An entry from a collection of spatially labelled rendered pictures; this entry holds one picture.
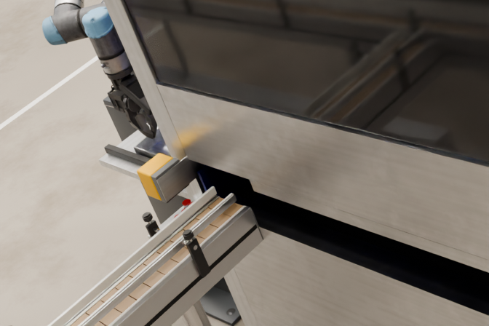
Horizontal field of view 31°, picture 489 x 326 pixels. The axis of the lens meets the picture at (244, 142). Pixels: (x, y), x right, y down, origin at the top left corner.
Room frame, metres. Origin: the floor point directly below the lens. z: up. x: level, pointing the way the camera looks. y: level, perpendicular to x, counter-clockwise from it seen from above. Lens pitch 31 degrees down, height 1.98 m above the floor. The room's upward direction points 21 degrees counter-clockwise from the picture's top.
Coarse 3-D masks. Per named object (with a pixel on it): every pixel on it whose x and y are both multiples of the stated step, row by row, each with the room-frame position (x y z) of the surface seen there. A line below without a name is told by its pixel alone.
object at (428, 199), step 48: (192, 96) 1.55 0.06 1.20; (192, 144) 1.61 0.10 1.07; (240, 144) 1.47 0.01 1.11; (288, 144) 1.35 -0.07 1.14; (336, 144) 1.24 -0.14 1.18; (384, 144) 1.15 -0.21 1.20; (288, 192) 1.39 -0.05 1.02; (336, 192) 1.27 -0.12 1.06; (384, 192) 1.18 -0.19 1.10; (432, 192) 1.09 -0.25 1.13; (480, 192) 1.01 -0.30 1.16; (432, 240) 1.11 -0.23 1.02; (480, 240) 1.03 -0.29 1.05
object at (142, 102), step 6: (132, 78) 1.99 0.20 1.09; (120, 84) 1.98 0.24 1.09; (126, 84) 1.97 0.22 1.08; (132, 84) 1.97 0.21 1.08; (138, 84) 1.97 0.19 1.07; (126, 90) 1.96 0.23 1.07; (132, 90) 1.96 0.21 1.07; (138, 90) 1.95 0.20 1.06; (132, 96) 1.94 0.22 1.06; (138, 96) 1.94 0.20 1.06; (144, 96) 1.94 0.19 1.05; (138, 102) 1.93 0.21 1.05; (144, 102) 1.92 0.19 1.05; (144, 108) 1.92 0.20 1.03; (150, 108) 1.90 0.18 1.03; (150, 114) 1.91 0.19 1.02
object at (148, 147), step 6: (156, 132) 2.01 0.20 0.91; (144, 138) 1.99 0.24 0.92; (150, 138) 1.99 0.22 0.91; (156, 138) 2.00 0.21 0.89; (162, 138) 2.01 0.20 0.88; (138, 144) 1.97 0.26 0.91; (144, 144) 1.98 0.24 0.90; (150, 144) 1.99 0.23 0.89; (156, 144) 2.00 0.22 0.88; (162, 144) 1.99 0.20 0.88; (138, 150) 1.95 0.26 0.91; (144, 150) 1.93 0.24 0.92; (150, 150) 1.98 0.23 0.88; (156, 150) 1.97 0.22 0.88; (162, 150) 1.96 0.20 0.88; (168, 150) 1.95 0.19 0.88; (150, 156) 1.91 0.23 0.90
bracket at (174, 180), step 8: (184, 160) 1.63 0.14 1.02; (176, 168) 1.62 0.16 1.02; (184, 168) 1.63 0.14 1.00; (192, 168) 1.64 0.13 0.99; (168, 176) 1.61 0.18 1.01; (176, 176) 1.62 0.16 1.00; (184, 176) 1.63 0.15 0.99; (192, 176) 1.64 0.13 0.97; (160, 184) 1.59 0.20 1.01; (168, 184) 1.60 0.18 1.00; (176, 184) 1.61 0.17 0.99; (184, 184) 1.62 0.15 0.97; (168, 192) 1.60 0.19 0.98; (176, 192) 1.61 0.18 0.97; (168, 200) 1.59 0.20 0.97
